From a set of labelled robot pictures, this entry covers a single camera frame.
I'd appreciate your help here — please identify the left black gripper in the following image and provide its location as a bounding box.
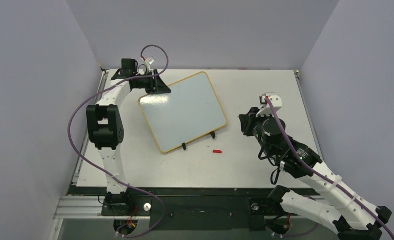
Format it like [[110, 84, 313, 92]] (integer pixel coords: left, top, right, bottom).
[[134, 70, 171, 96]]

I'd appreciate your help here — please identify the yellow framed whiteboard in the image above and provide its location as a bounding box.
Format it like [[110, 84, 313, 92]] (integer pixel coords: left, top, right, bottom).
[[138, 71, 228, 154]]

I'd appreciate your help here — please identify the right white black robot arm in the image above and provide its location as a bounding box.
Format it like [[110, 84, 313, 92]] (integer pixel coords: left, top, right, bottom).
[[239, 107, 394, 240]]

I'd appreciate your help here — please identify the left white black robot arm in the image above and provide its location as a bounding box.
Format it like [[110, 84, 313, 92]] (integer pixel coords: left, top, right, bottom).
[[86, 57, 171, 216]]

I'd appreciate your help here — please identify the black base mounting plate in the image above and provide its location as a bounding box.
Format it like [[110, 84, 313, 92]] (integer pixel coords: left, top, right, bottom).
[[98, 188, 288, 231]]

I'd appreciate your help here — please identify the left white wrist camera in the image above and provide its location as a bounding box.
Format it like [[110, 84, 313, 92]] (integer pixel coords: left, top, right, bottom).
[[142, 57, 155, 66]]

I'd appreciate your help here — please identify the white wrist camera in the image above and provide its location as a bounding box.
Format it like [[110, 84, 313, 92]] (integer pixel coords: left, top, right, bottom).
[[256, 92, 283, 117], [142, 57, 155, 66]]

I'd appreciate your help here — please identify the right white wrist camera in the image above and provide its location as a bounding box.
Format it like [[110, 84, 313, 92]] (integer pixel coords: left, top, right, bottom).
[[256, 92, 283, 117]]

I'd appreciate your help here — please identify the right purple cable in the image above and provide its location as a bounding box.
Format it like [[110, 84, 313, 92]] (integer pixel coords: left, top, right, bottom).
[[264, 96, 394, 240]]

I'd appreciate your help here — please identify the purple cable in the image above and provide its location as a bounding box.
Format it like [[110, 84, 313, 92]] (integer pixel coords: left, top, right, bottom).
[[264, 96, 394, 240], [67, 44, 170, 239]]

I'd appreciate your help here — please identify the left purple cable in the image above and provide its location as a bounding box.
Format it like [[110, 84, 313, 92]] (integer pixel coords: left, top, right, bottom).
[[67, 44, 170, 239]]

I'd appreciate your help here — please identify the aluminium rail frame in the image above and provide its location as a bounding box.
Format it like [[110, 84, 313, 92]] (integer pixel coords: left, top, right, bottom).
[[47, 196, 338, 240]]

